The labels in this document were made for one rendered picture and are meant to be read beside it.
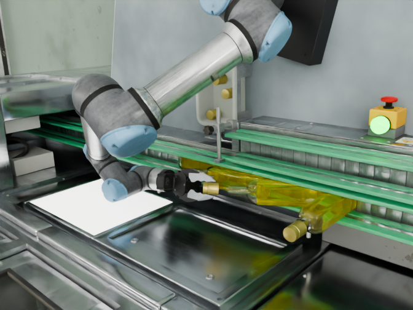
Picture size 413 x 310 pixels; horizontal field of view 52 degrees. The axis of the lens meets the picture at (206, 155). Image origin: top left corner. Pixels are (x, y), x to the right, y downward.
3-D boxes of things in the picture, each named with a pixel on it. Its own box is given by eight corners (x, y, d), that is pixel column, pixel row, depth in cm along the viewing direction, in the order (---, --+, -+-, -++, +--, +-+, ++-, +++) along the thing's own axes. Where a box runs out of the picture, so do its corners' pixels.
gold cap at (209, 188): (218, 192, 122) (203, 191, 122) (219, 181, 121) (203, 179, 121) (217, 197, 119) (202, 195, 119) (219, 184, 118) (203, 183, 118)
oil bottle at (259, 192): (325, 200, 117) (247, 197, 120) (326, 181, 115) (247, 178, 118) (327, 209, 111) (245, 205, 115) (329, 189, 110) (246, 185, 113)
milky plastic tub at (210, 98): (212, 120, 155) (196, 124, 149) (211, 56, 149) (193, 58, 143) (251, 126, 144) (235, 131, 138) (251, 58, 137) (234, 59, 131)
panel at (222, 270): (106, 182, 172) (23, 209, 148) (105, 175, 171) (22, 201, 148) (303, 254, 113) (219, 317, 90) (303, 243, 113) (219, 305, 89)
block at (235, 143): (243, 145, 140) (230, 150, 135) (243, 117, 138) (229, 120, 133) (252, 147, 138) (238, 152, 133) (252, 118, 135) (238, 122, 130)
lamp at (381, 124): (372, 131, 109) (367, 134, 107) (373, 114, 108) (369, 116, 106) (390, 134, 106) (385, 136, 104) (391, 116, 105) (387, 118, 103)
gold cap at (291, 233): (292, 232, 97) (282, 239, 94) (293, 218, 96) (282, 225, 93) (306, 237, 94) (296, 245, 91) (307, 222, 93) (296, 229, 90)
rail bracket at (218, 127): (230, 155, 136) (203, 165, 127) (229, 103, 131) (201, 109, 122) (237, 157, 134) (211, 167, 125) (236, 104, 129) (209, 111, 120)
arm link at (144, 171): (126, 190, 143) (145, 182, 149) (148, 195, 136) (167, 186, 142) (122, 168, 141) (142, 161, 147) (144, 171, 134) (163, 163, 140)
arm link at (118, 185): (91, 181, 135) (118, 171, 143) (110, 209, 132) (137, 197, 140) (98, 166, 130) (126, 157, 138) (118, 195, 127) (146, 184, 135)
